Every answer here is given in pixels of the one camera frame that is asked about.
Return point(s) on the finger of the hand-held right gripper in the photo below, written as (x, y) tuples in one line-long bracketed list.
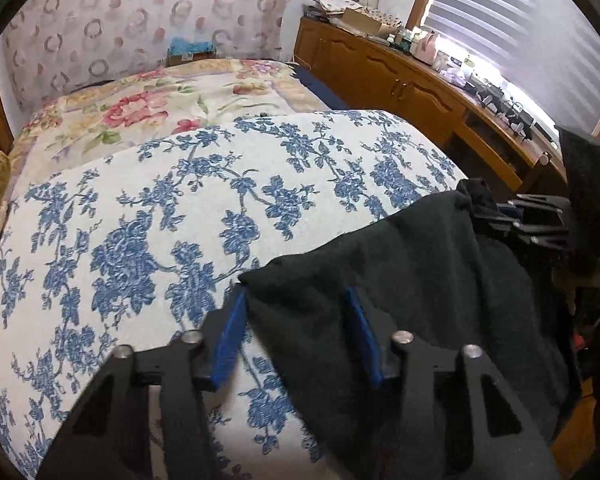
[(535, 206), (525, 234)]

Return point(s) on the wooden cabinet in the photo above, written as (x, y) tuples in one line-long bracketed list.
[(370, 75)]

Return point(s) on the white window blind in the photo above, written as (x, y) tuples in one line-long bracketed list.
[(520, 35)]

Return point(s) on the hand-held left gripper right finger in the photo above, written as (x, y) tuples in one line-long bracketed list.
[(362, 340)]

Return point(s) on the clutter of dark tools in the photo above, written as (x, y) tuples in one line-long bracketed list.
[(500, 105)]

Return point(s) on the blue floral white blanket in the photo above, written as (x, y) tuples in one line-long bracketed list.
[(155, 200)]

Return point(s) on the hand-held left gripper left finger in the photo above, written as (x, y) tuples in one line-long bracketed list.
[(230, 340)]

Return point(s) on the pink floral beige blanket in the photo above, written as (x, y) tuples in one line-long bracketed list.
[(145, 105)]

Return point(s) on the pink container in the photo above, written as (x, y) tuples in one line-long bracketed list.
[(425, 47)]

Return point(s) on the patterned paper stack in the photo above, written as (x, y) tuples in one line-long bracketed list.
[(327, 5)]

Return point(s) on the navy bed sheet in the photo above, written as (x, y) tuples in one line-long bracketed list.
[(320, 87)]

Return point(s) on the blue box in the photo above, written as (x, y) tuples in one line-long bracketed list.
[(192, 51)]

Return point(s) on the circle patterned curtain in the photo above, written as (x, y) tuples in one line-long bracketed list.
[(130, 15)]

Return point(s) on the cardboard box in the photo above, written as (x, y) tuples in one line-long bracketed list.
[(362, 21)]

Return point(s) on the black t-shirt with white script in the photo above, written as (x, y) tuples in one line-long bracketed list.
[(430, 270)]

